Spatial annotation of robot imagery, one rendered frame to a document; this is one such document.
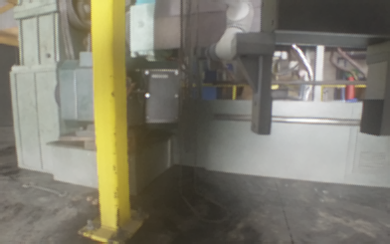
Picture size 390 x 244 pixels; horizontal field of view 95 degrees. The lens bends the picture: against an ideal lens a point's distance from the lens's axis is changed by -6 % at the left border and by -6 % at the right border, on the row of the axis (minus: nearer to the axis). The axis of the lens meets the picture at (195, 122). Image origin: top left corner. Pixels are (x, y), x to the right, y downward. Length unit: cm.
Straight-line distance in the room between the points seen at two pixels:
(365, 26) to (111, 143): 82
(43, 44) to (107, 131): 124
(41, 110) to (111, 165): 110
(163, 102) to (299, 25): 105
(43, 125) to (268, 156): 178
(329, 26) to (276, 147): 141
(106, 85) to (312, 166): 148
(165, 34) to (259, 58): 165
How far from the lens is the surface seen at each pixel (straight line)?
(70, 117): 140
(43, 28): 199
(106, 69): 86
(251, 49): 21
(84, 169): 151
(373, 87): 29
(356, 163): 178
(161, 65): 126
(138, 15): 208
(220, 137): 159
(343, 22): 24
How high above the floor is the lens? 60
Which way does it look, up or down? 7 degrees down
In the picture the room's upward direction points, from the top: 1 degrees clockwise
